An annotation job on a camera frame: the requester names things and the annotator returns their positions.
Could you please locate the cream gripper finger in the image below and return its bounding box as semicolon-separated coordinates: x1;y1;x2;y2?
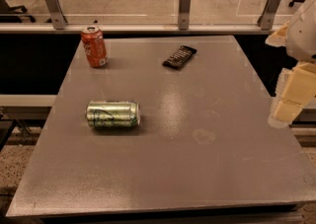
265;22;289;47
268;61;316;128

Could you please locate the green soda can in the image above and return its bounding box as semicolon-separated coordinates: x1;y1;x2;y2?
85;101;140;128

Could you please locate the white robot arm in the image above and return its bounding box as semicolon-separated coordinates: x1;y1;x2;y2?
266;0;316;128

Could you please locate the orange soda can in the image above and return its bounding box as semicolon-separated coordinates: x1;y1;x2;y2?
81;25;108;67

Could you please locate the black office chair right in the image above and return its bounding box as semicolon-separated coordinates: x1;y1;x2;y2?
288;0;305;7

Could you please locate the black snack bar wrapper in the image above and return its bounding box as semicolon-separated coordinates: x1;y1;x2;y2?
162;45;198;70

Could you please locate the right metal rail bracket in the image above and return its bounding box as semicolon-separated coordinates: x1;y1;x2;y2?
257;0;281;31

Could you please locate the metal rail bracket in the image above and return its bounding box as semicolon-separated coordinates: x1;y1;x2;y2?
44;0;67;30
178;0;191;31
257;0;281;31

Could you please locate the middle metal rail bracket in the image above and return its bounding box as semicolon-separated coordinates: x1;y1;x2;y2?
178;0;191;31

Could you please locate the left metal rail bracket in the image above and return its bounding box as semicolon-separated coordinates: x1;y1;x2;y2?
44;0;67;30

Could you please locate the grey horizontal rail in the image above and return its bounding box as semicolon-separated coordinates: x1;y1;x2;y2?
0;23;280;35

